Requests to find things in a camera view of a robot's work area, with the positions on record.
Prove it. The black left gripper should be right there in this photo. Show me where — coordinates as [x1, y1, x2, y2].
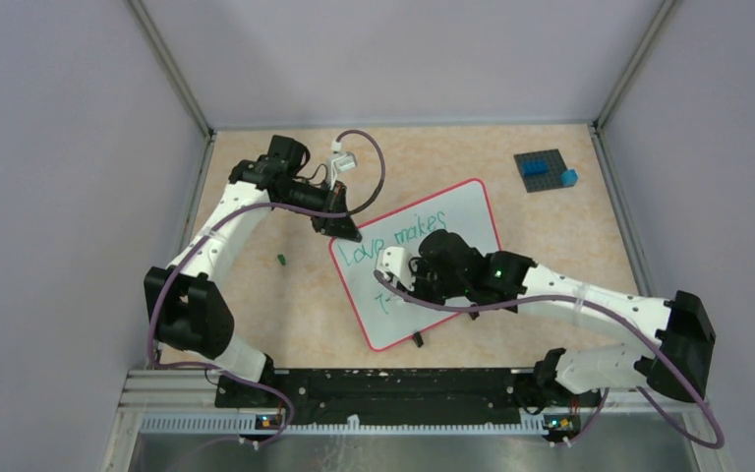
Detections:
[277, 177, 361, 242]

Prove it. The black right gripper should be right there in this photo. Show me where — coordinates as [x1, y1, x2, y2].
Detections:
[397, 256, 469, 310]

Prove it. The pink framed whiteboard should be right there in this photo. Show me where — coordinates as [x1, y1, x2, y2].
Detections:
[328, 178, 503, 353]

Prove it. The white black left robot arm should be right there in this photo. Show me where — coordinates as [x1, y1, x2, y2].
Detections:
[144, 135, 362, 407]

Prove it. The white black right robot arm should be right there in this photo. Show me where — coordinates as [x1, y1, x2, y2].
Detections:
[397, 230, 716, 405]

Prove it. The dark blue lego brick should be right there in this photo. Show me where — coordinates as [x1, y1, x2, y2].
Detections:
[521, 159, 550, 177]

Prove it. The grey lego baseplate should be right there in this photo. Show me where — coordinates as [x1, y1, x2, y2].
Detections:
[513, 148, 568, 193]

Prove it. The light blue lego brick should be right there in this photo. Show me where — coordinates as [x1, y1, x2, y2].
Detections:
[560, 168, 579, 187]

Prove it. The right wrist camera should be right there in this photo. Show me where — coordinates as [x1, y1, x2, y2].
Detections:
[376, 246, 415, 292]

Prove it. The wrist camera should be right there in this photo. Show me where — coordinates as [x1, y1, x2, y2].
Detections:
[325, 151, 357, 187]
[376, 246, 415, 292]

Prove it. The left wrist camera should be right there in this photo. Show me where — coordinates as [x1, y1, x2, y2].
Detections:
[325, 151, 357, 187]

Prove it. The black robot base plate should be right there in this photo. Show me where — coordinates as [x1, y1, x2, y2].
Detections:
[214, 368, 600, 427]

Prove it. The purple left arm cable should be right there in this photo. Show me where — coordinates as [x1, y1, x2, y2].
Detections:
[145, 129, 387, 450]

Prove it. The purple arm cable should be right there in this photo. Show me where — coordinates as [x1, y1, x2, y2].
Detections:
[373, 269, 726, 450]
[145, 129, 387, 450]

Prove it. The white toothed cable duct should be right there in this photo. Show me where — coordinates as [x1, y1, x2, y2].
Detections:
[140, 413, 548, 436]

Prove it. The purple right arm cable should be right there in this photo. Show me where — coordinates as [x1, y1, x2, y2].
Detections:
[373, 269, 726, 450]

